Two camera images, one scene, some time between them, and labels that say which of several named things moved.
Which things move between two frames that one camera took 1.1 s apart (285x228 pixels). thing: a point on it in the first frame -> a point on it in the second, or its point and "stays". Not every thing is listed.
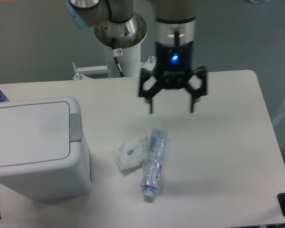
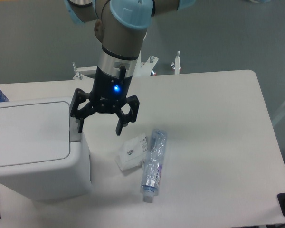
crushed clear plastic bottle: [155, 154] stays
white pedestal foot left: [100, 72] stays
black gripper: [173, 65] -> [109, 90]
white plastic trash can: [37, 151] stays
